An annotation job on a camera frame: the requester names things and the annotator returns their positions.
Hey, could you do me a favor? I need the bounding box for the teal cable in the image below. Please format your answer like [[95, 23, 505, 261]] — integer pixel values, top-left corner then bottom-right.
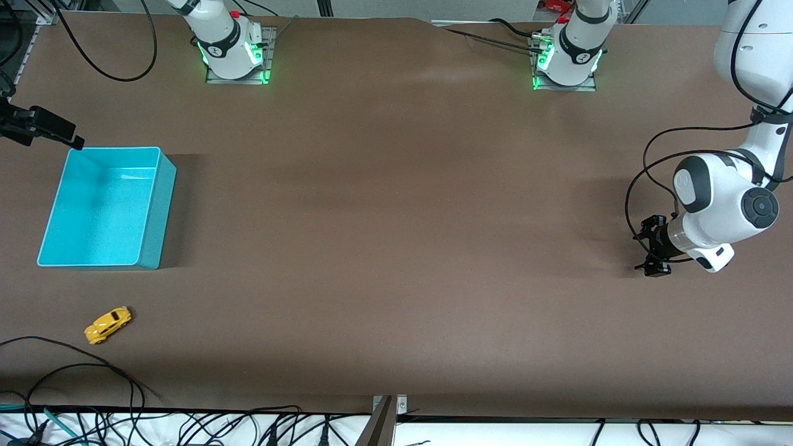
[[0, 403, 84, 446]]

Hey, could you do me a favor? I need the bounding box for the short black looped cable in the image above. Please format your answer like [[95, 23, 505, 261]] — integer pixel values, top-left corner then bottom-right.
[[25, 362, 137, 413]]

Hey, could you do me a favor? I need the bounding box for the long black looped cable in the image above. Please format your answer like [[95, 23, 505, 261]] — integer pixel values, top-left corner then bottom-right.
[[0, 336, 163, 413]]

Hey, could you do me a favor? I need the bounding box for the aluminium frame rail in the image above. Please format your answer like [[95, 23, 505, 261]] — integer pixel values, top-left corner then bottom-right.
[[12, 0, 63, 69]]

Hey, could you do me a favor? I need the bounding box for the silver metal bracket plate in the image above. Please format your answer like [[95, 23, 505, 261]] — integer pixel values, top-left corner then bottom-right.
[[372, 395, 408, 416]]

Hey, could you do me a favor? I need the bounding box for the black base cable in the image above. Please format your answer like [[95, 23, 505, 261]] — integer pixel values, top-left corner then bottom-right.
[[444, 27, 540, 56], [488, 17, 546, 39]]

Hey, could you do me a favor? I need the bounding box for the turquoise plastic bin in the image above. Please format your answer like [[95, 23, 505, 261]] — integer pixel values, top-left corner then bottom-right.
[[37, 146, 178, 271]]

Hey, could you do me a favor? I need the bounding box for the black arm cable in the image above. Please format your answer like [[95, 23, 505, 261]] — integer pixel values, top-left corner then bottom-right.
[[624, 0, 793, 267], [55, 0, 158, 82]]

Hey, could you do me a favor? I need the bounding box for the grey metal bar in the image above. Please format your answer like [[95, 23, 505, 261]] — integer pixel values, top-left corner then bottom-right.
[[355, 396, 397, 446]]

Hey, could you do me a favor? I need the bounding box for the brown table cover sheet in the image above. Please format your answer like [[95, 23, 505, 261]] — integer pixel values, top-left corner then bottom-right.
[[0, 14, 793, 422]]

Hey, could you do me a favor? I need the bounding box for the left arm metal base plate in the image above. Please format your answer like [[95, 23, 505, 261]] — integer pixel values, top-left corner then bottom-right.
[[532, 34, 598, 92]]

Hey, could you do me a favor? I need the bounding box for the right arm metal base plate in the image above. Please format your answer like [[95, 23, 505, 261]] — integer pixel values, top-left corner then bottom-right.
[[206, 26, 276, 85]]

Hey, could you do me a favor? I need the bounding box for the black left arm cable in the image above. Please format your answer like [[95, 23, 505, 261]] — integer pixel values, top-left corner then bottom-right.
[[624, 0, 793, 267]]

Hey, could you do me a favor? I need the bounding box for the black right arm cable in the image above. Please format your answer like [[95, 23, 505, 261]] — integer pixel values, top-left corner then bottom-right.
[[55, 0, 158, 82]]

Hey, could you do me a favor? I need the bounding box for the yellow beetle toy car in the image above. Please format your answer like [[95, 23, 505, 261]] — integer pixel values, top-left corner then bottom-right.
[[84, 305, 133, 345]]

